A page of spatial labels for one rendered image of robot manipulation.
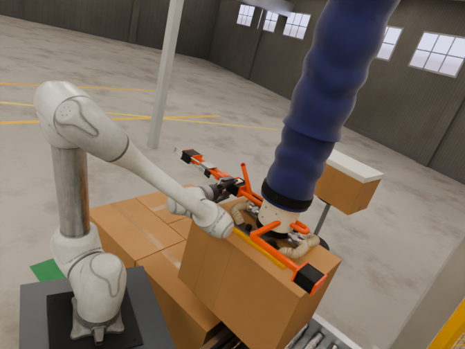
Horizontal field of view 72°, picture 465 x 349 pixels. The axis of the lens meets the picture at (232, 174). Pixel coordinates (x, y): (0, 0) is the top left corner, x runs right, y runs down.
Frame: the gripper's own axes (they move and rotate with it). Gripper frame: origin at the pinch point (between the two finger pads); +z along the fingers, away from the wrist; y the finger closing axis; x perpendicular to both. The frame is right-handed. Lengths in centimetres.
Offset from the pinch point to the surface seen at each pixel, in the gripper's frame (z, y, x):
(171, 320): -22, 80, -1
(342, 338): 29, 60, 72
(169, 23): 176, -54, -281
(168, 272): -12, 66, -20
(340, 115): -5, -50, 38
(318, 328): 28, 64, 60
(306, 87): -11, -56, 24
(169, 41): 176, -33, -277
